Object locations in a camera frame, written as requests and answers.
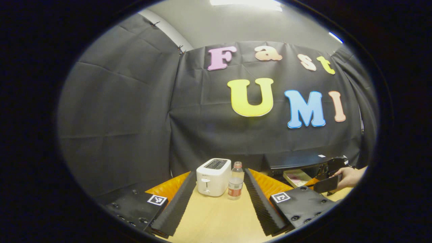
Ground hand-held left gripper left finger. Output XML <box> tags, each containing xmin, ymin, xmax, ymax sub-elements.
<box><xmin>96</xmin><ymin>170</ymin><xmax>197</xmax><ymax>238</ymax></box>

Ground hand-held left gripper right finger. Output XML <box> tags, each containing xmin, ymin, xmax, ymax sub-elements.
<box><xmin>244</xmin><ymin>168</ymin><xmax>338</xmax><ymax>237</ymax></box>

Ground black electric oven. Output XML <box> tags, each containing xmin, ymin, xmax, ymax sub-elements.
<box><xmin>268</xmin><ymin>153</ymin><xmax>350</xmax><ymax>179</ymax></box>

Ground clear plastic bottle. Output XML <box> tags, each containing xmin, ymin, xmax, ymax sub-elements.
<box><xmin>228</xmin><ymin>161</ymin><xmax>244</xmax><ymax>200</ymax></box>

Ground white toaster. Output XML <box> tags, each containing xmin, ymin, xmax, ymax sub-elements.
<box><xmin>196</xmin><ymin>158</ymin><xmax>232</xmax><ymax>197</ymax></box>

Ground black backdrop cloth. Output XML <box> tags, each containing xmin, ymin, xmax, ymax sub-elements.
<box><xmin>57</xmin><ymin>13</ymin><xmax>378</xmax><ymax>199</ymax></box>

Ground large ceiling light panel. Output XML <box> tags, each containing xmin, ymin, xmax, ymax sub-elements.
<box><xmin>209</xmin><ymin>0</ymin><xmax>282</xmax><ymax>11</ymax></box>

